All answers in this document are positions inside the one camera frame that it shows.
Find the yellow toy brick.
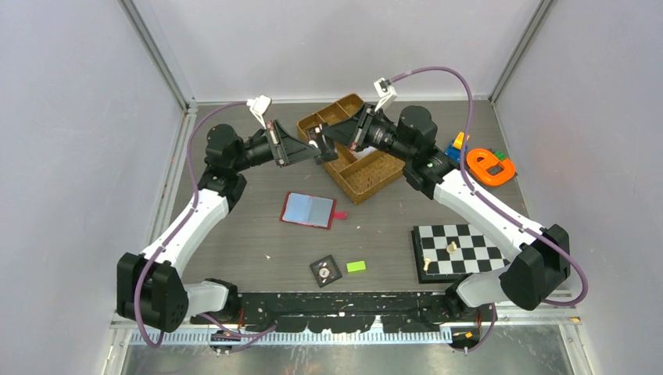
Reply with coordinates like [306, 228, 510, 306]
[451, 131, 469, 152]

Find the wooden chess piece upper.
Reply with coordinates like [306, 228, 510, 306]
[446, 241, 457, 254]

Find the poker chip in black case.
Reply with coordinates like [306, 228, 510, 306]
[309, 255, 342, 288]

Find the blue toy brick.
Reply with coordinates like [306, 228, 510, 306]
[445, 145, 461, 167]

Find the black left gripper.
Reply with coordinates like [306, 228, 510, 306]
[231, 120, 321, 173]

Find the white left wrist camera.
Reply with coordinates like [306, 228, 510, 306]
[246, 95, 272, 129]

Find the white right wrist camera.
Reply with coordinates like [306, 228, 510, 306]
[373, 77, 397, 112]

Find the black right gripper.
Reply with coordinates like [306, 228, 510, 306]
[321, 103, 414, 163]

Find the red leather card holder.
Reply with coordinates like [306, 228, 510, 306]
[279, 191, 348, 230]

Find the woven wicker divided tray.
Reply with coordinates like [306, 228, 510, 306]
[296, 94, 404, 205]

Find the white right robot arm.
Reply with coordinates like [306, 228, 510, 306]
[319, 104, 570, 321]

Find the green rectangular block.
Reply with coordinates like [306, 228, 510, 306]
[346, 260, 367, 273]

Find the black white chessboard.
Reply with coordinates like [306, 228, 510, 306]
[410, 224, 510, 284]

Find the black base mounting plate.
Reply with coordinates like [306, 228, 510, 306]
[189, 289, 498, 335]

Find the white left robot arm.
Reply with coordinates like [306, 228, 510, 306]
[116, 120, 332, 333]

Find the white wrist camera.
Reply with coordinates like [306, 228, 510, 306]
[373, 77, 397, 112]
[246, 95, 272, 129]

